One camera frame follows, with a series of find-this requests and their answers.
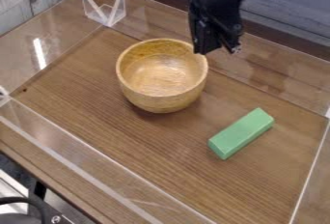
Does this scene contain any green rectangular block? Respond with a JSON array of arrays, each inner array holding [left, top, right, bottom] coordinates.
[[206, 108, 275, 160]]

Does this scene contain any black cable lower left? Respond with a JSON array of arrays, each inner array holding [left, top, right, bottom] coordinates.
[[0, 197, 44, 224]]

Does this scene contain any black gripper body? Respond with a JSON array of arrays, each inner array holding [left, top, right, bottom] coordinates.
[[178, 0, 264, 47]]

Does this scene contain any brown wooden bowl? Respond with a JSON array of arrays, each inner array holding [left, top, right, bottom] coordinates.
[[116, 38, 208, 113]]

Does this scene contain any clear acrylic front wall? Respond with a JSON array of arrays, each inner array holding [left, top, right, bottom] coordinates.
[[0, 98, 215, 224]]

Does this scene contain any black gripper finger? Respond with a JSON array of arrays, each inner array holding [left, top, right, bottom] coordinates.
[[223, 38, 240, 54], [190, 20, 221, 55]]

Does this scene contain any black metal table bracket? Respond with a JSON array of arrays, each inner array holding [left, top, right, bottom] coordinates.
[[27, 181, 74, 224]]

